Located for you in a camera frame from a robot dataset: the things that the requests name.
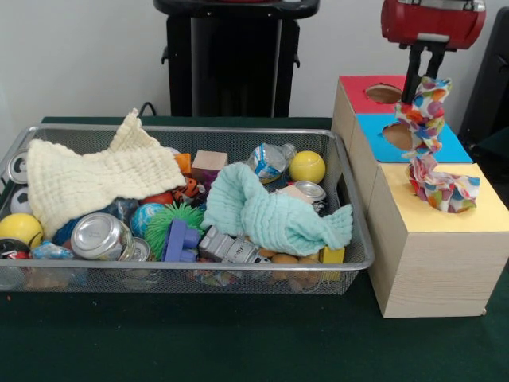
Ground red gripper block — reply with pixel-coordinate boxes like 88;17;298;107
380;0;487;104

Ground shallow clear mesh bin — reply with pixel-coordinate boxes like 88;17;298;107
0;123;375;296

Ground wooden box with three holes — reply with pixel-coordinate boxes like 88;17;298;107
332;74;509;319

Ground black stand bar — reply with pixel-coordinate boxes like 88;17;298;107
459;6;509;140

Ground dark green neighbour table cloth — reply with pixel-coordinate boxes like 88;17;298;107
475;126;509;168

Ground yellow tennis ball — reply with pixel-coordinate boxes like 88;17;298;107
289;150;326;185

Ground mint green muslin cloth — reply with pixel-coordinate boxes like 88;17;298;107
200;161;354;257

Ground plain wooden cube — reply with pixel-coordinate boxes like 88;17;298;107
191;150;229;180

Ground silver toy robot figure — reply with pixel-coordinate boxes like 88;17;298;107
197;225;274;266

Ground purple plastic toy block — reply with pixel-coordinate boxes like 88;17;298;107
161;218;201;263

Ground green spiky rubber ball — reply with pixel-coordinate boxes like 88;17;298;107
143;201;206;262

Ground blue globe ball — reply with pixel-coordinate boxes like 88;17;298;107
130;201;166;238

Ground cream muslin cloth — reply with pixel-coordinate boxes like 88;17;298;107
25;107;187;240

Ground silver metal can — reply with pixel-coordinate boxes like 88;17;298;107
70;212;134;262

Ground yellow smiley ball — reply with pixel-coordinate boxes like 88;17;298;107
0;212;44;250

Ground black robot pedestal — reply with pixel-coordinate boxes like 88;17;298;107
153;0;321;119

